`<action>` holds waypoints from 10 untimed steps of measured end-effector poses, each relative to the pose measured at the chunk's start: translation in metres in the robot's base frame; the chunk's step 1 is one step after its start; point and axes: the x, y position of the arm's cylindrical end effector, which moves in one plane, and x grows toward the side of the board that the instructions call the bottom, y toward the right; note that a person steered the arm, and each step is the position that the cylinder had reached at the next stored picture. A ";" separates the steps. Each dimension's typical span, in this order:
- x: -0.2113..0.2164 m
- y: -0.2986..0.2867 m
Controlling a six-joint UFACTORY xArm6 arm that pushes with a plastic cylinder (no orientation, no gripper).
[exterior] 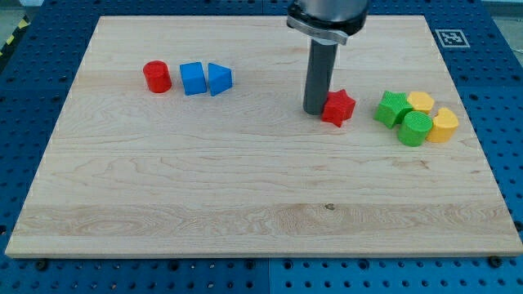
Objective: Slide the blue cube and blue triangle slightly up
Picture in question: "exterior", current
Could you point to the red cylinder block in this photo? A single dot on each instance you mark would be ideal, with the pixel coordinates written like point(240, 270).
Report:
point(157, 76)

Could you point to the wooden board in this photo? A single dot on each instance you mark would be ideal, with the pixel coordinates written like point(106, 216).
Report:
point(133, 174)

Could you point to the green cylinder block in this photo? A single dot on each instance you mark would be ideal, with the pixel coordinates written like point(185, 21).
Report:
point(414, 128)

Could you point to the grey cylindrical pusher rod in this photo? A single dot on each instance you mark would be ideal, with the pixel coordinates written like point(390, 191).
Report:
point(318, 76)

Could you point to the red star block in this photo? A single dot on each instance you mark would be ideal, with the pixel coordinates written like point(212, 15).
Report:
point(338, 108)

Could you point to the yellow pentagon block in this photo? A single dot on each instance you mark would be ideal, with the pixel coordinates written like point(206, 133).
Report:
point(421, 101)

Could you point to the blue cube block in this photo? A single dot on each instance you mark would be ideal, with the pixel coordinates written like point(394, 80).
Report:
point(193, 78)

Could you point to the green star block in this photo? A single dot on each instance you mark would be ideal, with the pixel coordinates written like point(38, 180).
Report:
point(392, 108)

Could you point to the white fiducial marker tag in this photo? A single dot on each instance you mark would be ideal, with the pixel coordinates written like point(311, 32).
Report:
point(452, 38)

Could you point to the yellow heart block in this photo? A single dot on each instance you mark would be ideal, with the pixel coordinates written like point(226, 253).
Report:
point(444, 125)

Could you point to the blue triangle block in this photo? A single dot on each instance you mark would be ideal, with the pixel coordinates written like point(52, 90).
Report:
point(219, 78)

